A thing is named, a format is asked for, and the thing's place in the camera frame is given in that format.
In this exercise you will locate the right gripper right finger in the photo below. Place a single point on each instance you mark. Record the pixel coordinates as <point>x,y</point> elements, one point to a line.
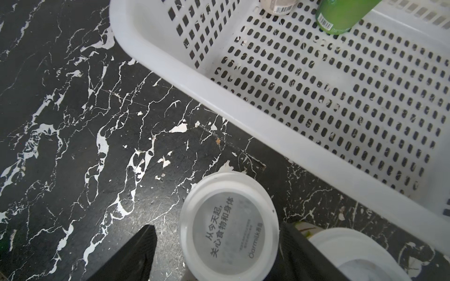
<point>298,260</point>

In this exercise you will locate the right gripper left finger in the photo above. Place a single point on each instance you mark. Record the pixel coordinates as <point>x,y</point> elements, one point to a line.
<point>133,262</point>

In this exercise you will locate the yogurt cup row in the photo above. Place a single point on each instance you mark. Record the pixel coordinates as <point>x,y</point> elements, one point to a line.
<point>356,255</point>
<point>336,17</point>
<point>229,229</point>
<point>278,7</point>

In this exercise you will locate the white plastic perforated basket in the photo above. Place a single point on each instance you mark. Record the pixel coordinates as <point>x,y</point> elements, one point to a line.
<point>368,112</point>

